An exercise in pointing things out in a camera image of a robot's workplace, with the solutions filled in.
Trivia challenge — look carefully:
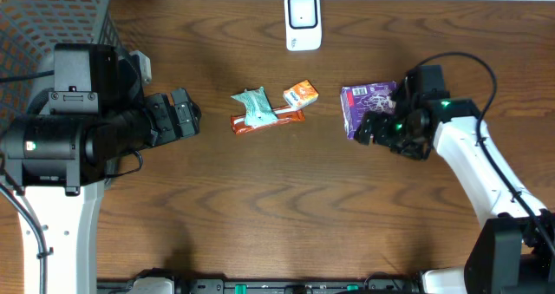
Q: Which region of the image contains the red purple snack packet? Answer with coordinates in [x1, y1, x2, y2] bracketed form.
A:
[340, 82, 397, 140]

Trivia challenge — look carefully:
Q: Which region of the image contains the teal snack wrapper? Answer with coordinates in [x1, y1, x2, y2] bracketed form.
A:
[232, 87, 278, 127]

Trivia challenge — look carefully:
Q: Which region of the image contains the brown orange snack bar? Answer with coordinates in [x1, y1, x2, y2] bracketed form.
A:
[231, 106, 305, 134]

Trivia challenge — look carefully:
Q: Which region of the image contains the small orange box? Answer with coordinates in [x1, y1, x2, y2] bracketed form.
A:
[283, 80, 319, 110]

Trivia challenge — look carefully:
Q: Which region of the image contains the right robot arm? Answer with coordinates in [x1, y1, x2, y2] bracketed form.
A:
[354, 65, 554, 293]

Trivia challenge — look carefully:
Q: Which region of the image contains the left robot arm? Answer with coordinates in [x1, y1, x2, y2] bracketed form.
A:
[1, 43, 201, 293]

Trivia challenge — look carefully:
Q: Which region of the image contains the white barcode scanner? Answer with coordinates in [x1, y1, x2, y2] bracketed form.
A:
[284, 0, 323, 51]

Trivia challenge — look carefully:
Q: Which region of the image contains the grey plastic mesh basket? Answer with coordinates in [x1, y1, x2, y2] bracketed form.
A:
[0, 0, 127, 134]

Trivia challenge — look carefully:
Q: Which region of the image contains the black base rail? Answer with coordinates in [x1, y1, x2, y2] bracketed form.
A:
[95, 278, 424, 294]

